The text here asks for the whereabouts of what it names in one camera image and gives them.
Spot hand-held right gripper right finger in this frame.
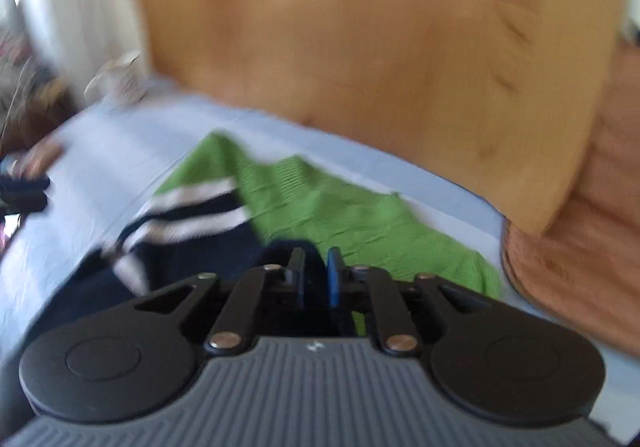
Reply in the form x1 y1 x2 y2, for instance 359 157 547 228
327 248 497 354

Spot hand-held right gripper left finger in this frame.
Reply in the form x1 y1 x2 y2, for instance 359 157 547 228
134 248 307 354

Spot green navy striped knit sweater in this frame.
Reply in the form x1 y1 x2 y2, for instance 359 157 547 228
30 131 502 343

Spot person's left hand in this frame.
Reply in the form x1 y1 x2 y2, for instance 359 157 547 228
10 134 67 179

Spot dark blurred clutter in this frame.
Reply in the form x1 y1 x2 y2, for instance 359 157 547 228
0 24 81 155

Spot white enamel mug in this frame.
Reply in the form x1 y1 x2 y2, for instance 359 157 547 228
84 50 149 104

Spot wood grain panel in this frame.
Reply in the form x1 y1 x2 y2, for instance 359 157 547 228
125 0 628 234

